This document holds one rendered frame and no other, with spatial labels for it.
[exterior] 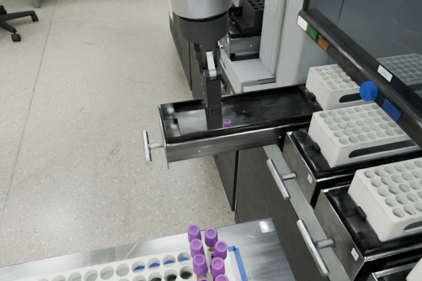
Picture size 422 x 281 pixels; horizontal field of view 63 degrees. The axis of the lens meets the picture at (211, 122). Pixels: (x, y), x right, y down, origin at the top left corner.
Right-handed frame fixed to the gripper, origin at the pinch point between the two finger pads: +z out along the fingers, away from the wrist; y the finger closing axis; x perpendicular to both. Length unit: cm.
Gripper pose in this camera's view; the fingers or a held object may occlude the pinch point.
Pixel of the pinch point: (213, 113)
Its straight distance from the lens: 64.0
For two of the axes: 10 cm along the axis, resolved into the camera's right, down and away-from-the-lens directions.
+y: -1.4, -6.7, 7.3
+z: 0.8, 7.3, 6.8
